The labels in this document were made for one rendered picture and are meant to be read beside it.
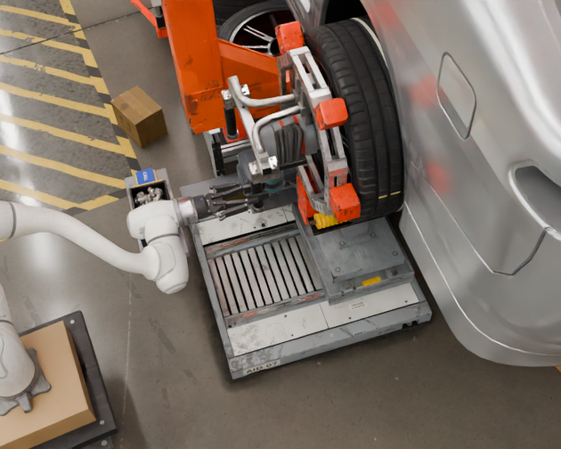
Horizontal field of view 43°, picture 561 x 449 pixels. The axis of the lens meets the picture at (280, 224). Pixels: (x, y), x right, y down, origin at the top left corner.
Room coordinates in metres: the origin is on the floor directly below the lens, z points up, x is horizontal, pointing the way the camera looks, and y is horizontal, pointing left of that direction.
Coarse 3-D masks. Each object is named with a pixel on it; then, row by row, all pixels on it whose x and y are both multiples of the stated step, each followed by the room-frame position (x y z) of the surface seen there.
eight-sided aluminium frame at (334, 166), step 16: (304, 48) 1.75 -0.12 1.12; (288, 64) 1.77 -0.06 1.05; (304, 80) 1.61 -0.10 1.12; (320, 80) 1.60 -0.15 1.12; (320, 96) 1.53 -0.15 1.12; (336, 128) 1.47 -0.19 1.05; (320, 144) 1.45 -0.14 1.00; (336, 144) 1.44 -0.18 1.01; (336, 160) 1.40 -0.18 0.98; (304, 176) 1.65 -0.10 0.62; (320, 192) 1.58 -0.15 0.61; (320, 208) 1.45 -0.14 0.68
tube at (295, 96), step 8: (232, 80) 1.75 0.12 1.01; (296, 80) 1.66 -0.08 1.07; (232, 88) 1.72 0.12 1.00; (240, 88) 1.71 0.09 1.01; (296, 88) 1.66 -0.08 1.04; (240, 96) 1.67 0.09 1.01; (280, 96) 1.66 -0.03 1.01; (288, 96) 1.66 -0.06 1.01; (296, 96) 1.65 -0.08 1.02; (248, 104) 1.64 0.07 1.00; (256, 104) 1.64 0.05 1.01; (264, 104) 1.64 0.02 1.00; (272, 104) 1.64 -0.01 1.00; (296, 104) 1.65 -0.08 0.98
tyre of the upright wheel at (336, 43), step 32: (320, 32) 1.77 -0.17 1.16; (352, 32) 1.74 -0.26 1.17; (352, 64) 1.61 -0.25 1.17; (384, 64) 1.60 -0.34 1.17; (352, 96) 1.51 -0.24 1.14; (384, 96) 1.51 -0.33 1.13; (352, 128) 1.44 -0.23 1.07; (384, 128) 1.44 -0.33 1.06; (352, 160) 1.42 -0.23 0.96; (384, 160) 1.38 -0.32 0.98; (384, 192) 1.35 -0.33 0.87
